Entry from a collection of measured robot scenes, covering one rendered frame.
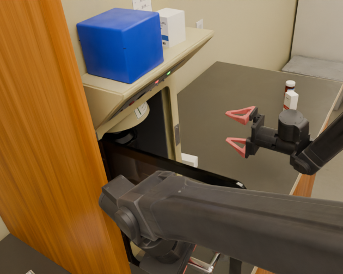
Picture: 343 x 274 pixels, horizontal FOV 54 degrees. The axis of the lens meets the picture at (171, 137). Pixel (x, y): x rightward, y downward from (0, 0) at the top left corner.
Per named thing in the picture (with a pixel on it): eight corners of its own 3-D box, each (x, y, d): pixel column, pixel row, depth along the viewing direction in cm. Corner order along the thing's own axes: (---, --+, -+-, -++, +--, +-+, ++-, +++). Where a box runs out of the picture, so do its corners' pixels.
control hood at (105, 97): (84, 129, 63) (70, 81, 58) (175, 63, 85) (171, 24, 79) (131, 145, 58) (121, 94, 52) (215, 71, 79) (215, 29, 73)
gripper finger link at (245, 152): (231, 119, 99) (262, 128, 94) (231, 138, 103) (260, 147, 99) (220, 132, 95) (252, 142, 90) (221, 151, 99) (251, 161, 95)
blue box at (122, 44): (86, 74, 59) (74, 23, 54) (122, 54, 66) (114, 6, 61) (130, 85, 55) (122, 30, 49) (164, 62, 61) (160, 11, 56)
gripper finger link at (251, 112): (231, 99, 95) (263, 107, 90) (231, 120, 99) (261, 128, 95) (220, 112, 90) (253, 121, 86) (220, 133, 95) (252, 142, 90)
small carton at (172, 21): (152, 43, 70) (148, 13, 66) (168, 36, 72) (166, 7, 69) (169, 48, 67) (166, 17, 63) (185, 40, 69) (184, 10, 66)
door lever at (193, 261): (182, 240, 68) (181, 232, 67) (225, 258, 64) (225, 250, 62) (168, 261, 65) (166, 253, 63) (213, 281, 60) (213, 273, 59)
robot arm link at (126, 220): (129, 224, 39) (181, 184, 44) (76, 172, 46) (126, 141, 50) (137, 271, 48) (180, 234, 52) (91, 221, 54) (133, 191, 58)
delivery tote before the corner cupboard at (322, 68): (276, 99, 340) (280, 69, 320) (290, 82, 366) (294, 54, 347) (340, 114, 309) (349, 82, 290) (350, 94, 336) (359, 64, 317)
